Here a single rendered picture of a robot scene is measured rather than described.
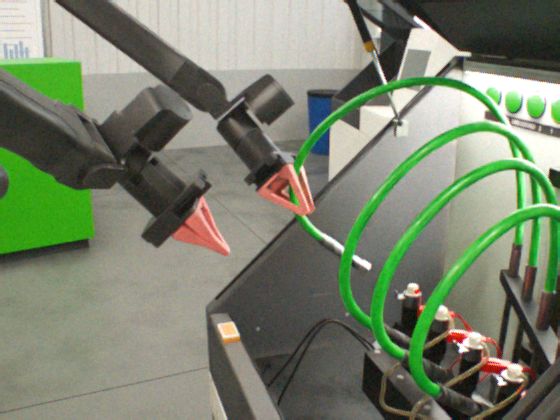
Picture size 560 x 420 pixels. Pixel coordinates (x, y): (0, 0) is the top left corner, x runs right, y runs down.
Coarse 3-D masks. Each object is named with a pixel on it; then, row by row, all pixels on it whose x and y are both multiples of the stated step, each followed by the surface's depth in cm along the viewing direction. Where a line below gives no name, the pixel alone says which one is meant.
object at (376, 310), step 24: (480, 168) 62; (504, 168) 63; (528, 168) 64; (456, 192) 61; (552, 192) 67; (432, 216) 61; (408, 240) 61; (552, 240) 70; (384, 264) 62; (552, 264) 71; (384, 288) 61; (552, 288) 72; (384, 336) 63; (408, 360) 66
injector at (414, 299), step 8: (408, 296) 83; (416, 296) 83; (408, 304) 84; (416, 304) 84; (408, 312) 84; (416, 312) 84; (392, 320) 85; (400, 320) 86; (408, 320) 84; (416, 320) 85; (392, 328) 84; (400, 328) 85; (408, 328) 85; (408, 336) 86; (408, 368) 88
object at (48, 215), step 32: (0, 64) 315; (32, 64) 326; (64, 64) 338; (64, 96) 343; (0, 160) 329; (32, 192) 345; (64, 192) 358; (0, 224) 338; (32, 224) 350; (64, 224) 363; (0, 256) 346; (32, 256) 359
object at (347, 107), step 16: (400, 80) 83; (416, 80) 82; (432, 80) 82; (448, 80) 82; (368, 96) 83; (480, 96) 83; (336, 112) 84; (496, 112) 83; (320, 128) 85; (304, 144) 86; (512, 144) 85; (288, 192) 88; (304, 224) 89
